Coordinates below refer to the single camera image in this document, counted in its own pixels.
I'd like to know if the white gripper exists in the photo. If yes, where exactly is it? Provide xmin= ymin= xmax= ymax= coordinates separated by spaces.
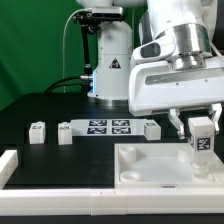
xmin=128 ymin=40 xmax=224 ymax=139

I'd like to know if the white square tabletop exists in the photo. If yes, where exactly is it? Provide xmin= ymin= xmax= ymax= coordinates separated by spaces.
xmin=114 ymin=143 xmax=224 ymax=189

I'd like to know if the white marker sheet with tags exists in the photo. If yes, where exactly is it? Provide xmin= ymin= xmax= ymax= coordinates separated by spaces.
xmin=70 ymin=119 xmax=144 ymax=136

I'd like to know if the white obstacle wall front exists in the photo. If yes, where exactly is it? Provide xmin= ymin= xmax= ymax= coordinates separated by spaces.
xmin=0 ymin=188 xmax=224 ymax=216

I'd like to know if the black cable bundle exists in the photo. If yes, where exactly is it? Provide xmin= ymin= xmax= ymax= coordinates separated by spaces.
xmin=43 ymin=75 xmax=88 ymax=94

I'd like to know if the black camera on mount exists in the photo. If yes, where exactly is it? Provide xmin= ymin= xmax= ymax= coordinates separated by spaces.
xmin=73 ymin=6 xmax=124 ymax=24

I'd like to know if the white cable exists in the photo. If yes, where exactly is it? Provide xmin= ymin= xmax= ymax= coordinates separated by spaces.
xmin=62 ymin=8 xmax=88 ymax=94

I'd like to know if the white obstacle wall left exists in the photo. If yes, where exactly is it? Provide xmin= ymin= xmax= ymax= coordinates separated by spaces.
xmin=0 ymin=150 xmax=18 ymax=190

